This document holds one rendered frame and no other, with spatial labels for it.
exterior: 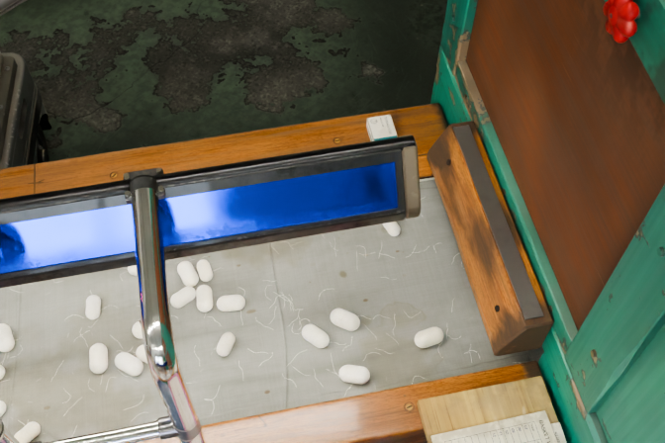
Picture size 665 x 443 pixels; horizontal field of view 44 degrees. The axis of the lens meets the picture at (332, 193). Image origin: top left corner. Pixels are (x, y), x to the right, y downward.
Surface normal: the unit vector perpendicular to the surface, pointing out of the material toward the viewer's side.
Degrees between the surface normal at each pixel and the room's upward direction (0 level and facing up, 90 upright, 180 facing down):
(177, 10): 0
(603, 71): 90
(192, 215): 58
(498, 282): 66
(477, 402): 0
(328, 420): 0
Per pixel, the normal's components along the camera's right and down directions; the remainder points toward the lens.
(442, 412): 0.01, -0.58
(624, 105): -0.98, 0.16
